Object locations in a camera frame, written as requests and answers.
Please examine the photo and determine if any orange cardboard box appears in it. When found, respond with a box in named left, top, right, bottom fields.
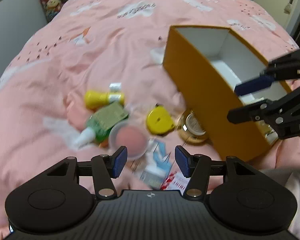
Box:
left=163, top=25, right=290, bottom=161

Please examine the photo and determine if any blue white small carton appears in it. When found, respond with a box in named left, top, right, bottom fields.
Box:
left=139, top=139, right=172, bottom=190

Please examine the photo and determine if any gold round tin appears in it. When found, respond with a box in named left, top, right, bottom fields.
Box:
left=177, top=110, right=208, bottom=145

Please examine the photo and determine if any pink patterned bed quilt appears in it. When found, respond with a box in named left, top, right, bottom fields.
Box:
left=0, top=0, right=298, bottom=239

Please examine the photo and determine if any yellow bulb-shaped bottle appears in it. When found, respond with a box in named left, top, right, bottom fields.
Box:
left=84, top=83, right=125, bottom=110

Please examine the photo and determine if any yellow tape measure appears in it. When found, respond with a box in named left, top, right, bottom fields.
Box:
left=146, top=105, right=175, bottom=135

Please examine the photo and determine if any clear cup with pink sponge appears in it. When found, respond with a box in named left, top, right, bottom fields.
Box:
left=108, top=121, right=149, bottom=161

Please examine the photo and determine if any green liquid spray bottle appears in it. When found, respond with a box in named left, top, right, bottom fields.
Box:
left=74, top=102, right=129, bottom=148

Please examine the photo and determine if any red white small packet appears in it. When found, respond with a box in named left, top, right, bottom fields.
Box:
left=160, top=172, right=190, bottom=195

